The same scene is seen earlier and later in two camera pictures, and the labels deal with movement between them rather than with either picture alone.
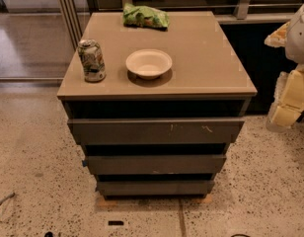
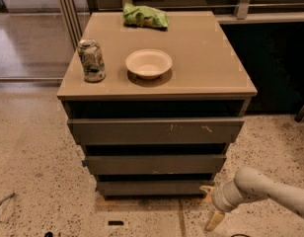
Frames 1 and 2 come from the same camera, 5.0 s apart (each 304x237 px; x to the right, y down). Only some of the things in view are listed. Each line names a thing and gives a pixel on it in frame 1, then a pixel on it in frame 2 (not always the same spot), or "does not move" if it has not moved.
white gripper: x=299 y=39 → x=218 y=197
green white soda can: x=90 y=51 does not move
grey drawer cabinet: x=166 y=136 does not move
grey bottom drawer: x=155 y=189 does not move
